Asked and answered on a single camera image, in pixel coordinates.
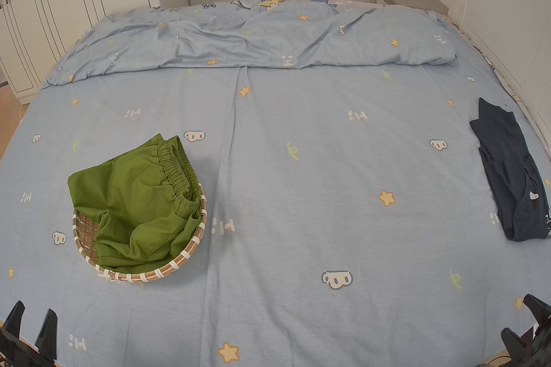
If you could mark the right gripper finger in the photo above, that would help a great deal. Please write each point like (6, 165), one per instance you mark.
(540, 311)
(518, 348)

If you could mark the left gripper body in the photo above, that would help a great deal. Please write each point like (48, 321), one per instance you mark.
(21, 356)

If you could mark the round woven basket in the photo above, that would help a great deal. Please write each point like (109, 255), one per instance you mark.
(86, 232)

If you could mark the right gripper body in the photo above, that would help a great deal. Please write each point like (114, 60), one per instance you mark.
(542, 348)

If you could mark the dark blue T-shirt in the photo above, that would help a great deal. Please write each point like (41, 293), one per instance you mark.
(508, 167)

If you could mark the green shorts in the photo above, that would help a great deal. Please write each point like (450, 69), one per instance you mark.
(129, 202)

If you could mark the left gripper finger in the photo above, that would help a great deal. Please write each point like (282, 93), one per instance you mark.
(48, 339)
(16, 322)

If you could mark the pale blue quilt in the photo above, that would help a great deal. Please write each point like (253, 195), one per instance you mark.
(258, 38)

